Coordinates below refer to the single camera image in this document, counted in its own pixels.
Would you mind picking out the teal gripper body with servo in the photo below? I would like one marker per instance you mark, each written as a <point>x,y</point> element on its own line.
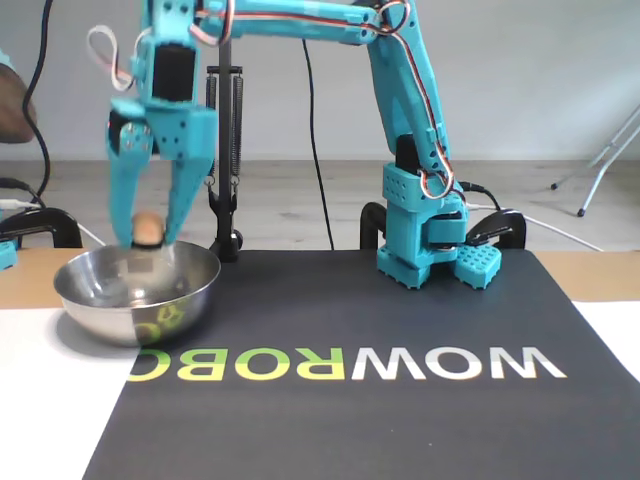
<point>186,131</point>

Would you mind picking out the teal moving gripper finger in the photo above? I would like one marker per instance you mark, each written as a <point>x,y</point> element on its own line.
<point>125,190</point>

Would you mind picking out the teal fixed gripper finger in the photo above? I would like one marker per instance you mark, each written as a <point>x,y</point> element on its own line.
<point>187,190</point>

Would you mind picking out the wooden ball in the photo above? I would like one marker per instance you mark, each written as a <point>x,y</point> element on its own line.
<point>147,225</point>

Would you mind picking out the teal 3D-printed robot arm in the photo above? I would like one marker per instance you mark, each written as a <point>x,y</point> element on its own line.
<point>410,225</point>

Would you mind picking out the teal leader arm base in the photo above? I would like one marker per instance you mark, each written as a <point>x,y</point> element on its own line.
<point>7,255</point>

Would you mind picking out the person forearm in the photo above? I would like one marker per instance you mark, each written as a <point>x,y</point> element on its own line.
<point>15,110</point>

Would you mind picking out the stainless steel bowl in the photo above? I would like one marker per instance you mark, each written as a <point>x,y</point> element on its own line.
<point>125,320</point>

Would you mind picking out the black table clamp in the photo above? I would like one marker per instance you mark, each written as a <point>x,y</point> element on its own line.
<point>372,220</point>
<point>515,225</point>
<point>50,217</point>

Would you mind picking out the black WOWROBO printed mat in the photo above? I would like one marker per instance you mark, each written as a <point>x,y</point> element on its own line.
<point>350,310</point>

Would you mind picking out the white folding rack legs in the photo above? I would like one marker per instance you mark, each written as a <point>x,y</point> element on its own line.
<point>601,169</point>

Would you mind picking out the black camera stand with springs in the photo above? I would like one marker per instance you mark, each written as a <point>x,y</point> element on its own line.
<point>225,150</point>

